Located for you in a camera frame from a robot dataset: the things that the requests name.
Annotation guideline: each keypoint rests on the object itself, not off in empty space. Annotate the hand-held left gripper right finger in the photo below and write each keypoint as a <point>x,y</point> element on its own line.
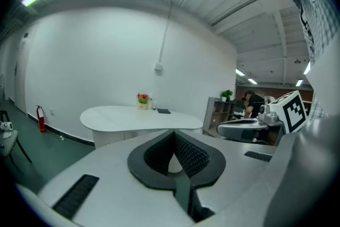
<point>228,175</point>

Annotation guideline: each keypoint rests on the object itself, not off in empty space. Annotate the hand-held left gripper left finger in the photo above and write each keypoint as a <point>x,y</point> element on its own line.
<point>111,188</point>

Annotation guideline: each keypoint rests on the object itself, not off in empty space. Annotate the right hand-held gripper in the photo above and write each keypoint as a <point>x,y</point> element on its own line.
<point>292,111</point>

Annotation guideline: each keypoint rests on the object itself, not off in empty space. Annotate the white curved desk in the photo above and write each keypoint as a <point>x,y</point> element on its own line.
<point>138,119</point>

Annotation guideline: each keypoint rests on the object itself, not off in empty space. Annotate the grey shelf unit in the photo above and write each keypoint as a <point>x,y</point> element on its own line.
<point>215,114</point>

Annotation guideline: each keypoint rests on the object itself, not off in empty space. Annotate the green potted plant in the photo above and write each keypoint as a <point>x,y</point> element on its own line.
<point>227,94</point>

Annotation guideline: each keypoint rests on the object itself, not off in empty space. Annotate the ceiling light panel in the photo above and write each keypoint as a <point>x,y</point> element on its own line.
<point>252,81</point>
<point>299,82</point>
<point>239,72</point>
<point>307,68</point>

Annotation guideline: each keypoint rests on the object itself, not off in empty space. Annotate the black flat pouch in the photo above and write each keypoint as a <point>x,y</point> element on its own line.
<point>163,111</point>

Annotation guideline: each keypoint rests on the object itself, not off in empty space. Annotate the small white bottle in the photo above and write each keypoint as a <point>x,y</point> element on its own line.
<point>154,105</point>

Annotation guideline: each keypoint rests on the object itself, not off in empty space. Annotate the flower pot on table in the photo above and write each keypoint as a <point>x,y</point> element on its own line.
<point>143,102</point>

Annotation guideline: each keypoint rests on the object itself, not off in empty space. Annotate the red fire extinguisher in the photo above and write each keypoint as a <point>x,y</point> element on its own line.
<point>41,121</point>

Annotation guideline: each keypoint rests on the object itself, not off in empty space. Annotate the white junction box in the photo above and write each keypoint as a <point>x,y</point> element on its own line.
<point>158,66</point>

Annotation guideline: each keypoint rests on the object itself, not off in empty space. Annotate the white seat black leg chair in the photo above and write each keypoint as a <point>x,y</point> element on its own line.
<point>9,141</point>

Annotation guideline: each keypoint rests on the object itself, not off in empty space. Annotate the white conduit pipe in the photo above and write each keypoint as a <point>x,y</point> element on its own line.
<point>165,34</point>

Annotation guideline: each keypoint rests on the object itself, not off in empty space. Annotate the white handheld device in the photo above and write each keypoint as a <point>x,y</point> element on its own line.
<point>6,126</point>

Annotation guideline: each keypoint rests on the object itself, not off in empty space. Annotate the person's checked shirt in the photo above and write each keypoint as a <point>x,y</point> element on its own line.
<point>321,16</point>

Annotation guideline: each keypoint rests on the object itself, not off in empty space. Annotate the white wall socket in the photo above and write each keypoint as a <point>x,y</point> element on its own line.
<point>51,111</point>

